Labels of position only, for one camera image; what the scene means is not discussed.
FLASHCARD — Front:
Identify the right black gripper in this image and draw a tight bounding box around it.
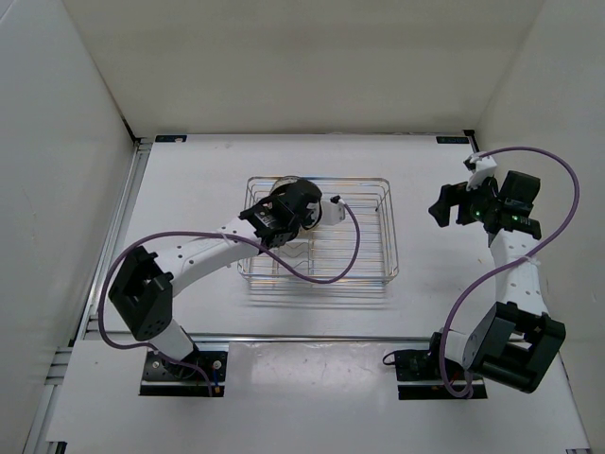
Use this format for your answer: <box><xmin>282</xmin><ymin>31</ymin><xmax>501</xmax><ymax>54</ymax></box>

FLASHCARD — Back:
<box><xmin>428</xmin><ymin>173</ymin><xmax>502</xmax><ymax>227</ymax></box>

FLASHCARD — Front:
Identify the clear glass plate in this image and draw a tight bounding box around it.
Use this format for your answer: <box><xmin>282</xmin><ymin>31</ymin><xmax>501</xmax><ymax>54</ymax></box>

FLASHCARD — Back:
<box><xmin>269</xmin><ymin>175</ymin><xmax>304</xmax><ymax>195</ymax></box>

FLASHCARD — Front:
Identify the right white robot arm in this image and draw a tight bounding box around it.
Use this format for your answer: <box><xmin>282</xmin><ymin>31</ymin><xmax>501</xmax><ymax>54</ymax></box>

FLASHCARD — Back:
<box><xmin>424</xmin><ymin>158</ymin><xmax>566</xmax><ymax>397</ymax></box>

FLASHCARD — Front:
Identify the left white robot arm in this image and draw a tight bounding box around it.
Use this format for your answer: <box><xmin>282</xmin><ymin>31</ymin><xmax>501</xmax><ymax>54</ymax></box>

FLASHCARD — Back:
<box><xmin>109</xmin><ymin>178</ymin><xmax>322</xmax><ymax>378</ymax></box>

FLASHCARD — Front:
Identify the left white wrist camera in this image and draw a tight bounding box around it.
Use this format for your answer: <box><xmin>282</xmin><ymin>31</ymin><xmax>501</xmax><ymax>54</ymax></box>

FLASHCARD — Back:
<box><xmin>308</xmin><ymin>195</ymin><xmax>346</xmax><ymax>229</ymax></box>

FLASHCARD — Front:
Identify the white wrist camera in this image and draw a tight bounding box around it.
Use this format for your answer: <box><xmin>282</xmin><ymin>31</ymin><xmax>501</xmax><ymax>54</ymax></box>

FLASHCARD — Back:
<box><xmin>463</xmin><ymin>153</ymin><xmax>497</xmax><ymax>191</ymax></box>
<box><xmin>308</xmin><ymin>195</ymin><xmax>346</xmax><ymax>229</ymax></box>

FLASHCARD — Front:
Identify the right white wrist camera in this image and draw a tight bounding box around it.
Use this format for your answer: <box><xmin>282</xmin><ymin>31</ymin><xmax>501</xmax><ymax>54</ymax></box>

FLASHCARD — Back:
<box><xmin>463</xmin><ymin>153</ymin><xmax>497</xmax><ymax>191</ymax></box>

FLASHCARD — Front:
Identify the chrome wire dish rack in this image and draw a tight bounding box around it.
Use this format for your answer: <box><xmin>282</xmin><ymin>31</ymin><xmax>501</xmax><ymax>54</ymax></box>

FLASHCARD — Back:
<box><xmin>235</xmin><ymin>175</ymin><xmax>401</xmax><ymax>288</ymax></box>

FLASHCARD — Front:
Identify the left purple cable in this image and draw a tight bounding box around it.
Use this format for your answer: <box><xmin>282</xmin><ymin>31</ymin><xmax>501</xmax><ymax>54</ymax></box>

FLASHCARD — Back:
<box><xmin>96</xmin><ymin>201</ymin><xmax>364</xmax><ymax>396</ymax></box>

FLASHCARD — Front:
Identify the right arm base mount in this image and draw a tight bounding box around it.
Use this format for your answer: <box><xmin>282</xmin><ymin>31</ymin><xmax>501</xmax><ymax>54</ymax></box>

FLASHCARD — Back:
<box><xmin>382</xmin><ymin>349</ymin><xmax>488</xmax><ymax>401</ymax></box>

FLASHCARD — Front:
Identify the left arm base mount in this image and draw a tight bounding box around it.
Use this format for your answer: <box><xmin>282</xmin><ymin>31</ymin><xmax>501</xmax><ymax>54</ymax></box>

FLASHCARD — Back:
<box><xmin>139</xmin><ymin>344</ymin><xmax>229</xmax><ymax>398</ymax></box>

